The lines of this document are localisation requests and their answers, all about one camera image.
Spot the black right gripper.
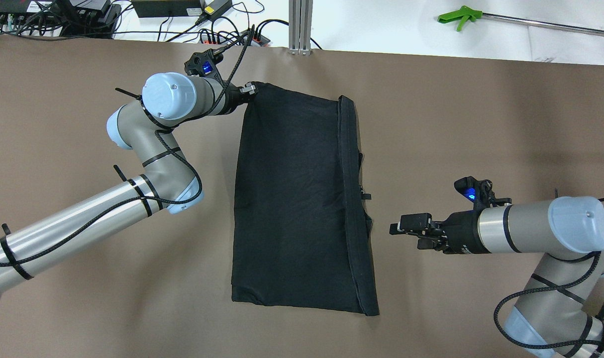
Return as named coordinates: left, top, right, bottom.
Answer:
left=389, top=211, right=482, bottom=254

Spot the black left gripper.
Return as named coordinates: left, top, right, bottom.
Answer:
left=220, top=83, right=257, bottom=115

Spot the black t-shirt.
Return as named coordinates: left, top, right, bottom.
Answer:
left=231, top=83, right=380, bottom=316

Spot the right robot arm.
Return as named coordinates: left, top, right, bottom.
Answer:
left=389, top=193, right=604, bottom=358

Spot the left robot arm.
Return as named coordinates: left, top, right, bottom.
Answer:
left=0, top=72, right=257, bottom=299

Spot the red black USB hub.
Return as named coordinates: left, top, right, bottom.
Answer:
left=196, top=28, right=272, bottom=47

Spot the black power adapter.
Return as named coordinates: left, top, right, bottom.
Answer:
left=131, top=0, right=232, bottom=18

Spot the black mini computer box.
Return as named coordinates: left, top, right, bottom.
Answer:
left=0, top=0, right=53, bottom=14

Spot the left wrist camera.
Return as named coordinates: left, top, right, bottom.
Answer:
left=184, top=48, right=224, bottom=82

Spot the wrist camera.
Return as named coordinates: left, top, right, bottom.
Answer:
left=454, top=176, right=512, bottom=211
left=184, top=48, right=224, bottom=82

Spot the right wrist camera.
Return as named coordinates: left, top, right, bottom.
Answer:
left=454, top=176, right=512, bottom=211

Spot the aluminium frame post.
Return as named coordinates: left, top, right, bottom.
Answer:
left=288, top=0, right=313, bottom=56

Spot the green handled grabber tool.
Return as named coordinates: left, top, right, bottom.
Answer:
left=437, top=6, right=604, bottom=38

